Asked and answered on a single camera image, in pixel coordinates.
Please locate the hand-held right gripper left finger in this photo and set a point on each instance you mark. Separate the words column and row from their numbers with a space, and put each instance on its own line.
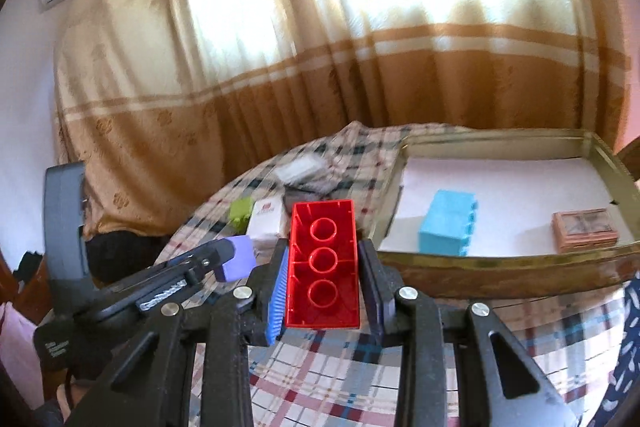
column 277, row 302

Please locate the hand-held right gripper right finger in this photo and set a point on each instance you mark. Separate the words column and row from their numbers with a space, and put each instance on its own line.
column 372, row 292

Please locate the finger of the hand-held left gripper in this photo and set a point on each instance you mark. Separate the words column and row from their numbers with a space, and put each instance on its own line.
column 222, row 249

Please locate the purple building block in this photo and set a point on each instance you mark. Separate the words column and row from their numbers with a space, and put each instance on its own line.
column 240, row 257

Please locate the red building block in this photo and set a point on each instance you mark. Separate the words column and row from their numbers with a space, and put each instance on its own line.
column 297, row 302

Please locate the green building block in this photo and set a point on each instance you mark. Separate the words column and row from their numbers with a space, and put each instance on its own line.
column 241, row 212

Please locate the white charger plug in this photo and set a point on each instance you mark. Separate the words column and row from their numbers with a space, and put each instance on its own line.
column 265, row 222

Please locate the light blue building block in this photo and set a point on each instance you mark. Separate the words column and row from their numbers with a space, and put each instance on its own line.
column 445, row 227

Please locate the gold metal tray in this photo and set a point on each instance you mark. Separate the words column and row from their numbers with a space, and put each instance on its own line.
column 500, row 277

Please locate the plaid cloth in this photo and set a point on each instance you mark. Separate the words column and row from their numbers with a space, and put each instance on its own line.
column 325, row 382

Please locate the clear plastic case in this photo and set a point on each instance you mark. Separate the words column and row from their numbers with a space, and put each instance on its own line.
column 300, row 169

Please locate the cream and tan curtain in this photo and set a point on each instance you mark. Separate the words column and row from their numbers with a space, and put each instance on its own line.
column 300, row 57

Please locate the brown card box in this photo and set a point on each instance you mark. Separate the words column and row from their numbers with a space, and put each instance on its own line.
column 585, row 232

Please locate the dark feather-print cloth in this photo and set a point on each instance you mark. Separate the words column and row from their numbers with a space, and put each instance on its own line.
column 625, row 357

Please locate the wooden chair back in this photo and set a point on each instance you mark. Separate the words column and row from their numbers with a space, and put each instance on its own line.
column 631, row 162

